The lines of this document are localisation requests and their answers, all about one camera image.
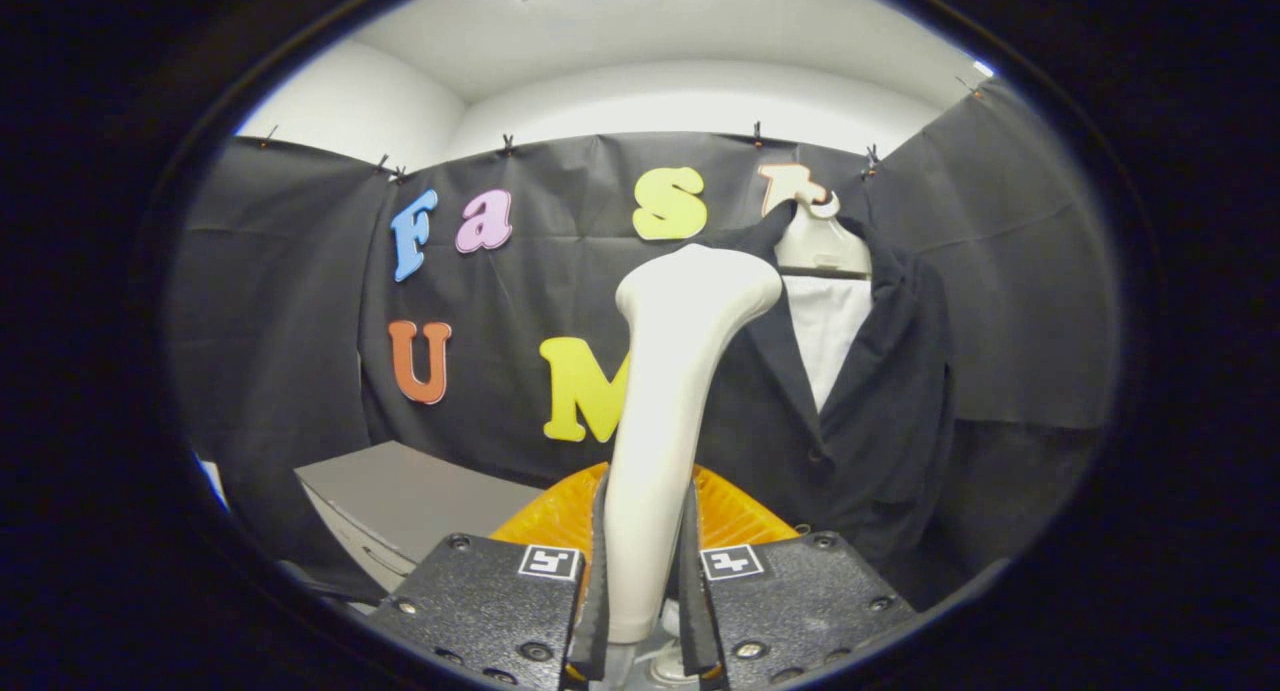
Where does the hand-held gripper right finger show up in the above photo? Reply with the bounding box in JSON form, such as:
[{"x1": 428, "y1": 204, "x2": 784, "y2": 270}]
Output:
[{"x1": 680, "y1": 463, "x2": 919, "y2": 690}]

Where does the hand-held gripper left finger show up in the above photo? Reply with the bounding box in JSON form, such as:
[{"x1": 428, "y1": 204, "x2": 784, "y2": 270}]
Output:
[{"x1": 365, "y1": 461, "x2": 613, "y2": 691}]

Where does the black suit jacket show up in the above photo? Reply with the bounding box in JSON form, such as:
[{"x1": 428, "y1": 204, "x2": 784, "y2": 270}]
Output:
[{"x1": 690, "y1": 199, "x2": 956, "y2": 562}]

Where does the white garment steamer head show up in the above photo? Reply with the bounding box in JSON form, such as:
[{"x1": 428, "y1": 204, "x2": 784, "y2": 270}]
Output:
[{"x1": 603, "y1": 243, "x2": 784, "y2": 644}]

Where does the grey cabinet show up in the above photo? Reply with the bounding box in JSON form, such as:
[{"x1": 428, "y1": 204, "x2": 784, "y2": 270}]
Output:
[{"x1": 293, "y1": 441, "x2": 546, "y2": 597}]

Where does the white mannequin torso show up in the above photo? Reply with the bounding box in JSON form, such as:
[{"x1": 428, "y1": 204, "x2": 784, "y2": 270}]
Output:
[{"x1": 773, "y1": 193, "x2": 874, "y2": 414}]

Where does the row of black cloth clips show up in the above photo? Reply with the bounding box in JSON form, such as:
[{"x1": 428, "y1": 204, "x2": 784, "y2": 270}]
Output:
[{"x1": 260, "y1": 76, "x2": 981, "y2": 184}]

